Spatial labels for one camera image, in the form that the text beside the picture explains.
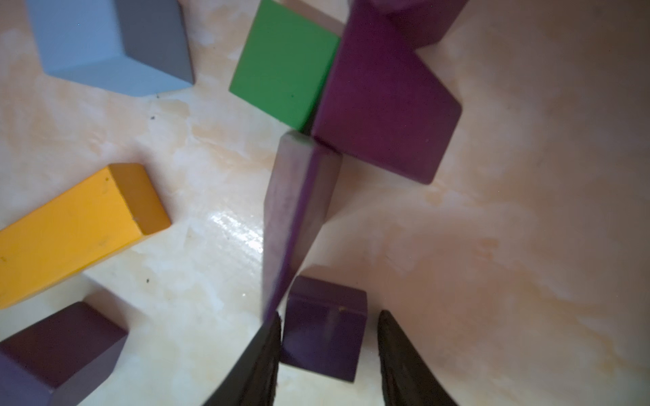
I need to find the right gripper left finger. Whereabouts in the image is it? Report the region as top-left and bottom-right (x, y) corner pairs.
(204, 313), (282, 406)

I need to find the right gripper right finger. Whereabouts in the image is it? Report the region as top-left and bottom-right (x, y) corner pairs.
(377, 310), (457, 406)

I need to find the purple cube block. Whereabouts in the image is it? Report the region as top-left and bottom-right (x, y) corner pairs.
(261, 130), (342, 321)
(372, 0), (468, 49)
(280, 276), (368, 382)
(1, 301), (128, 405)

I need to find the yellow long block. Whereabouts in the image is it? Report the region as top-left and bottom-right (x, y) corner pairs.
(1, 163), (172, 308)

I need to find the purple rectangular block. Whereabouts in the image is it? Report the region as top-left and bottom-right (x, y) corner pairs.
(311, 1), (462, 184)

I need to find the green cube block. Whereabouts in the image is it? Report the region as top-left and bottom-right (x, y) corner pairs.
(230, 1), (340, 132)

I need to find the light blue cube block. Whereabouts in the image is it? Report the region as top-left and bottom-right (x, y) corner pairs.
(25, 0), (195, 96)

